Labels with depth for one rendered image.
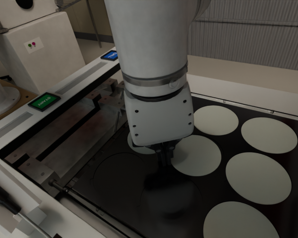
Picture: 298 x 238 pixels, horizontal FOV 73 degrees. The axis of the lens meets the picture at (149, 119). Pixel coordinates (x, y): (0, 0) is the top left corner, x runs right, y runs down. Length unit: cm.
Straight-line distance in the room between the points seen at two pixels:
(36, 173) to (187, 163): 29
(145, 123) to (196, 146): 16
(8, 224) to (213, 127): 38
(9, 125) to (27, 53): 192
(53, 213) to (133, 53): 23
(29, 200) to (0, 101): 55
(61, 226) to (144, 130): 16
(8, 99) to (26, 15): 181
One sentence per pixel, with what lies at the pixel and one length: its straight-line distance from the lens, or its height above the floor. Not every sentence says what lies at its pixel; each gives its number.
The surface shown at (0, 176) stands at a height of 107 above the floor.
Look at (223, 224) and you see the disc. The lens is 35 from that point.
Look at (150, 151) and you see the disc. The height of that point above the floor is 90.
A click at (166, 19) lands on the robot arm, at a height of 116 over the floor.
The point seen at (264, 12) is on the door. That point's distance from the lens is 250.
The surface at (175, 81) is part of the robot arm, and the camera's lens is 24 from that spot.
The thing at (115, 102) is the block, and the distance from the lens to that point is 55.
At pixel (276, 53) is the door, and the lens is 262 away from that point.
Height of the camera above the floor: 122
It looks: 41 degrees down
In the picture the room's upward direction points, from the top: 10 degrees counter-clockwise
